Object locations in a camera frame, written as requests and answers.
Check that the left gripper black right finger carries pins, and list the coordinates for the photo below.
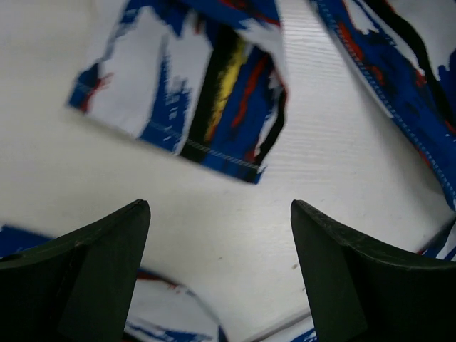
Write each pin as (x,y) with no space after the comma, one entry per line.
(362,289)

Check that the blue white red patterned trousers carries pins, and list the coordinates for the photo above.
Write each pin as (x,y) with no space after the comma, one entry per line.
(220,114)

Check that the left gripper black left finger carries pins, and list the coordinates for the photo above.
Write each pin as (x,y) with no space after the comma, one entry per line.
(76,287)

